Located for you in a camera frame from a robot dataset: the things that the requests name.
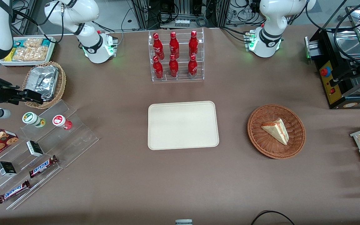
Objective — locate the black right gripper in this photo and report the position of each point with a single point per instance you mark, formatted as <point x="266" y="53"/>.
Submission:
<point x="2" y="93"/>

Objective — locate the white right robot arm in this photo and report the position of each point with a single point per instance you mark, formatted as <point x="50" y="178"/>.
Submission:
<point x="73" y="12"/>

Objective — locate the red gum bottle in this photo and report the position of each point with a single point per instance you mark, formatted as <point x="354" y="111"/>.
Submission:
<point x="59" y="120"/>

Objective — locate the white snack tray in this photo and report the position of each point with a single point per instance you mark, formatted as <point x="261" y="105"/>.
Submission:
<point x="52" y="50"/>

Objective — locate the cream plastic tray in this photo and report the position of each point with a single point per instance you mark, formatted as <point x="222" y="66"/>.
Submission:
<point x="183" y="125"/>

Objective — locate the silver foil container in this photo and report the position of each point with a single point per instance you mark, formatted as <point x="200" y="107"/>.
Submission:
<point x="45" y="82"/>

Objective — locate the light wicker basket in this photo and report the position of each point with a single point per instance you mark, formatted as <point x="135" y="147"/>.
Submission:
<point x="62" y="84"/>

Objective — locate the yellow snack packet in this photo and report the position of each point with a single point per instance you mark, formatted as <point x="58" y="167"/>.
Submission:
<point x="9" y="54"/>

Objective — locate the small black box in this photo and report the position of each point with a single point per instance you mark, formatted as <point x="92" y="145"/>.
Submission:
<point x="6" y="168"/>
<point x="35" y="148"/>

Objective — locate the teal snack packet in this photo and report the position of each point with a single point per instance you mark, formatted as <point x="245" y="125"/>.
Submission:
<point x="17" y="43"/>
<point x="46" y="42"/>

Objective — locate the clear acrylic stepped display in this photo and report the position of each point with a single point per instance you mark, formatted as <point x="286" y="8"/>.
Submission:
<point x="80" y="137"/>

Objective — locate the Snickers bar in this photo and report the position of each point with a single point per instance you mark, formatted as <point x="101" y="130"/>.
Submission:
<point x="13" y="191"/>
<point x="42" y="167"/>

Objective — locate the red cola bottle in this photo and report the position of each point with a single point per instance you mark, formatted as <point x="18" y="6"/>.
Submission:
<point x="192" y="67"/>
<point x="193" y="45"/>
<point x="158" y="47"/>
<point x="158" y="69"/>
<point x="174" y="46"/>
<point x="173" y="68"/>

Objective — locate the clear acrylic bottle rack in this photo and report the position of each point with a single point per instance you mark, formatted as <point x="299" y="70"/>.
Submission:
<point x="183" y="64"/>

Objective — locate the white power strip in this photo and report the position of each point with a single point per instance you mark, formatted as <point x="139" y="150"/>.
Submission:
<point x="182" y="23"/>

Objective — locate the small grey device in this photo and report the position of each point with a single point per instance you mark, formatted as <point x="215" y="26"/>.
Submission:
<point x="183" y="222"/>

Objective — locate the round brown wicker basket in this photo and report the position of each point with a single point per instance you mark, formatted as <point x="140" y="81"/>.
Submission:
<point x="261" y="140"/>

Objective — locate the wrapped sandwich wedge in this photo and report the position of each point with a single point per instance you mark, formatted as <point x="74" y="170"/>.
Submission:
<point x="277" y="130"/>

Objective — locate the black steel food machine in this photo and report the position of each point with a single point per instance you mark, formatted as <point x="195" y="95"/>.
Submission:
<point x="330" y="84"/>

